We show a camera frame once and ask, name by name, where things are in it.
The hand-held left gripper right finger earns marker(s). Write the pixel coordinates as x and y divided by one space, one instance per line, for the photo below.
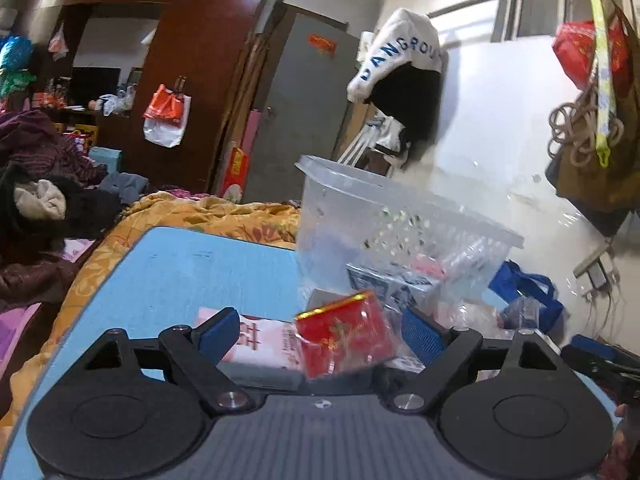
422 336

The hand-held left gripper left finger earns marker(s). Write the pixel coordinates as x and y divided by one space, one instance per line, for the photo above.
220 334

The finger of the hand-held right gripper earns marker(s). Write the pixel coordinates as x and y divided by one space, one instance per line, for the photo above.
590 347

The pink white box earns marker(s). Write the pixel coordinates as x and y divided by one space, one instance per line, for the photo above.
255 342

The red foil packet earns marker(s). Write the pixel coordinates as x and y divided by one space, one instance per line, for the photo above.
345 340

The clear plastic basket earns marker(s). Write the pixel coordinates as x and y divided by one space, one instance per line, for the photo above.
380 210

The person's right hand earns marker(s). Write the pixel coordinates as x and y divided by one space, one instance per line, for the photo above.
620 452

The clear plastic wrap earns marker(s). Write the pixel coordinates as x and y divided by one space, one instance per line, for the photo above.
470 310

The blue patterned card box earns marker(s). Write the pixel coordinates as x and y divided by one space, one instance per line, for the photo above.
385 282

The blue tote bag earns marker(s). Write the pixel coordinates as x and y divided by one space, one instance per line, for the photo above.
537 285

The orange floral blanket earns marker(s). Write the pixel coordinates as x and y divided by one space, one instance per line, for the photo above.
200 215

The brown hanging bag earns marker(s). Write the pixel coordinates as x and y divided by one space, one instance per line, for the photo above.
600 192

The red gift box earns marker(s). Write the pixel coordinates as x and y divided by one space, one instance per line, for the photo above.
235 172

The grey cloth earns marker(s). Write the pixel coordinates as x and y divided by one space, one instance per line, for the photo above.
125 186

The white clothes hangers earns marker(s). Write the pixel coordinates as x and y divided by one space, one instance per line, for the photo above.
356 147

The pink board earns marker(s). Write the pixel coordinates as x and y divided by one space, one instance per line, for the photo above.
252 135

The teal box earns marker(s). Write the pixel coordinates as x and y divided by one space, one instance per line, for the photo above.
106 159

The beige cloth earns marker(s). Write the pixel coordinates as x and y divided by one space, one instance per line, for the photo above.
42 202

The orange white plastic bag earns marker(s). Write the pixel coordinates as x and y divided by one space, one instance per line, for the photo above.
162 110

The grey metal door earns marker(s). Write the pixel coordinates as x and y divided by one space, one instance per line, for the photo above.
300 110

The red patterned bag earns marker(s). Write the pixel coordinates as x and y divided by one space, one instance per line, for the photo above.
79 141

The pile of dark clothes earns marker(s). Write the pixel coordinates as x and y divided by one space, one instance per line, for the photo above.
40 160

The cardboard sheets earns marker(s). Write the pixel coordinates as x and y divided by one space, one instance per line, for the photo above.
250 85

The black television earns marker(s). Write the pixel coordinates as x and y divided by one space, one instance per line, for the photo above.
92 85

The red plastic bag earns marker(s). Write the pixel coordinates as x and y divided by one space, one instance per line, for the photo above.
575 52

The brown wooden wardrobe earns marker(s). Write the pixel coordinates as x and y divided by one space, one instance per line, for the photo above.
200 35

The white and black hanging jacket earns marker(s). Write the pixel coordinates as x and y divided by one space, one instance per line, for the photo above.
400 35

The red door sticker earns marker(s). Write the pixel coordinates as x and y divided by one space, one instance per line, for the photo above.
321 44

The pink plastic bag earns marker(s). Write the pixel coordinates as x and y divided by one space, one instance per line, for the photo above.
58 42

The window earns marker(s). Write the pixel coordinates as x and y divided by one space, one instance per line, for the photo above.
542 10

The blue foil bag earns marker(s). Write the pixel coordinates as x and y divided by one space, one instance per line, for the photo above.
15 52

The wall power strip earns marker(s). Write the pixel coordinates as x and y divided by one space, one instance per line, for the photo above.
597 275

